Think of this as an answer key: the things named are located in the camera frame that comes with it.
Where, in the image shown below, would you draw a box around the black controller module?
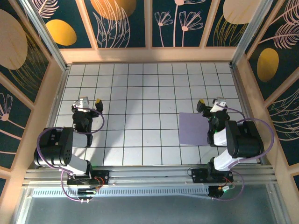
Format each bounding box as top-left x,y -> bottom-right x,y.
77,188 -> 98,202
208,185 -> 236,199

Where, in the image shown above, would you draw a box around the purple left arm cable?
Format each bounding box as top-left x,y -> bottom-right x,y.
36,104 -> 105,203

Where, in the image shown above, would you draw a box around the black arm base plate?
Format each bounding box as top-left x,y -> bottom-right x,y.
66,169 -> 110,187
190,168 -> 234,184

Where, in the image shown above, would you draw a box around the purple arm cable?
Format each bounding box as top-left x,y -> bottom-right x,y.
36,104 -> 105,203
211,104 -> 275,201

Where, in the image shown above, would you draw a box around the white slotted cable duct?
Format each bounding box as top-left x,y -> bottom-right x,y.
31,187 -> 211,198

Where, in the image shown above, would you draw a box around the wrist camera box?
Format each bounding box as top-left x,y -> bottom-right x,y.
211,97 -> 228,112
73,96 -> 91,110

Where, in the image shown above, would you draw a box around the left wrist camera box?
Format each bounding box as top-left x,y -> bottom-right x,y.
73,96 -> 91,110

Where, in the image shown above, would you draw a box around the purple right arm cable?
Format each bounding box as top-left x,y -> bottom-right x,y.
211,104 -> 275,201

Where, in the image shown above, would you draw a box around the aluminium corner post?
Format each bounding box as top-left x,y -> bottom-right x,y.
20,0 -> 71,70
230,0 -> 275,69

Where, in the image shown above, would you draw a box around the aluminium table side rail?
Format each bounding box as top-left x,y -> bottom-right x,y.
231,64 -> 267,164
37,65 -> 71,168

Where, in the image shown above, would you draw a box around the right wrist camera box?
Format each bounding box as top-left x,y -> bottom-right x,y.
211,97 -> 228,112

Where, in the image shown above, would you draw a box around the light purple paper sheet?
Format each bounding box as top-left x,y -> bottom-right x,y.
178,112 -> 211,147

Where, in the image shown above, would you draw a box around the aluminium mounting rail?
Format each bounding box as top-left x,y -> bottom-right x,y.
22,164 -> 278,189

